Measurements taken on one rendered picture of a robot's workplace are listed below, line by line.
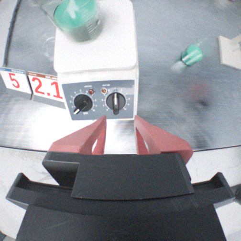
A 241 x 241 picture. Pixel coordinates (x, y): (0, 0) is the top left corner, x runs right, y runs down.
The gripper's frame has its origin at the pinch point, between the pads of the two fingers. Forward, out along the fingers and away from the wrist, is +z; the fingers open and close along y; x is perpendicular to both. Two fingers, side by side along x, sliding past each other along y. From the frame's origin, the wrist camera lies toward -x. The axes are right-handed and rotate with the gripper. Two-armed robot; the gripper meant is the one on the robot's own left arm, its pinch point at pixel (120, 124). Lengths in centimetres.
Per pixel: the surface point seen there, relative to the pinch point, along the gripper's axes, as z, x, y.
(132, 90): 7.3, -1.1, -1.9
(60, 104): 10.8, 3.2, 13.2
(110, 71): 7.5, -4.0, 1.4
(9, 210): -8, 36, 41
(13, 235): -17, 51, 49
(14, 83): 12.4, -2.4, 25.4
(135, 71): 7.6, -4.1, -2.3
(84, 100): 5.8, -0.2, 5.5
